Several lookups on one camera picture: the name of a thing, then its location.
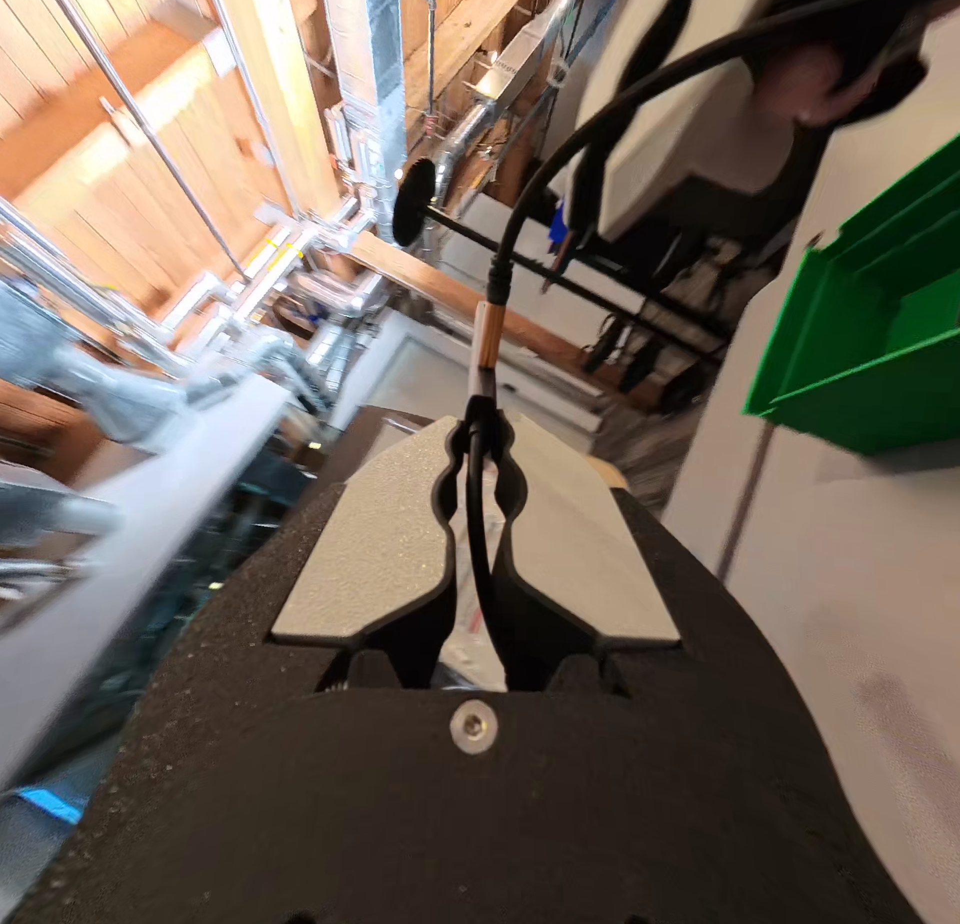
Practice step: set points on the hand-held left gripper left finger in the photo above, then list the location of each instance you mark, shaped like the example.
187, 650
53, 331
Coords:
375, 549

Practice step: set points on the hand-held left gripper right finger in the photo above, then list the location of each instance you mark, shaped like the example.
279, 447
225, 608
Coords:
570, 542

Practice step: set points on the person's right hand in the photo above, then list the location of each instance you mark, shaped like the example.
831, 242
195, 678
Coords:
814, 84

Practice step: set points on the black round-base stand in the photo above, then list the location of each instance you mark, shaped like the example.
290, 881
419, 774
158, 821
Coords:
412, 201

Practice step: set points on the green plastic bin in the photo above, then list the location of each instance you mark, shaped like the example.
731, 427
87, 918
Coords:
862, 324

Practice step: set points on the blue tape strip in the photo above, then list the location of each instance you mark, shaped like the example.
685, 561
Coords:
52, 805

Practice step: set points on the silver flexible duct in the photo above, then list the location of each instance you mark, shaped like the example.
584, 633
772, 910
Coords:
469, 133

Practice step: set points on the silver ventilation duct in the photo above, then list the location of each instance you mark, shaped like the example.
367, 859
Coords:
382, 54

